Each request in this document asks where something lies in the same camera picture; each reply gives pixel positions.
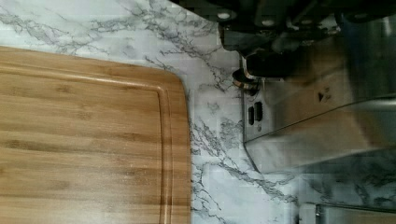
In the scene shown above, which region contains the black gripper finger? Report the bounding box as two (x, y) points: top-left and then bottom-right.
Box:
(243, 53), (294, 78)

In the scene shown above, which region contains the stainless steel toaster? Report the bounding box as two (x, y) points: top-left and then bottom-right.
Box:
(242, 16), (395, 174)

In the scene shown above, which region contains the silver toaster oven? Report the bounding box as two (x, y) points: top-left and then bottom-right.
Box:
(298, 203), (396, 224)

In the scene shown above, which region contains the bamboo cutting board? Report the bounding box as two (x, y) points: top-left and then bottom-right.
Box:
(0, 48), (191, 224)

